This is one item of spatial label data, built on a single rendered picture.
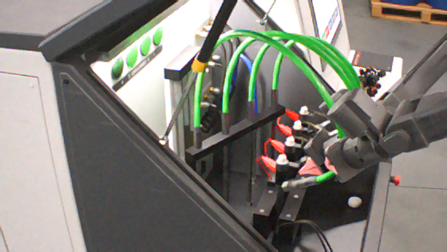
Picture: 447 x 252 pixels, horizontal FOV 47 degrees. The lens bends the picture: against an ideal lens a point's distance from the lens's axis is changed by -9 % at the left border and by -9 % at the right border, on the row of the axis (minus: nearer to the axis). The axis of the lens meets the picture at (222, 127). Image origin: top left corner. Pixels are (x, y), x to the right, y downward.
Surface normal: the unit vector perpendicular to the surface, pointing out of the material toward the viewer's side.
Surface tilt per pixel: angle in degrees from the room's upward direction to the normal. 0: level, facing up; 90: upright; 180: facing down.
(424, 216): 0
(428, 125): 99
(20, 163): 90
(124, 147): 90
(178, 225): 90
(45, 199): 90
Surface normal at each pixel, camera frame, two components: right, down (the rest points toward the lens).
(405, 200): 0.00, -0.86
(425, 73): -0.11, 0.05
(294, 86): -0.33, 0.47
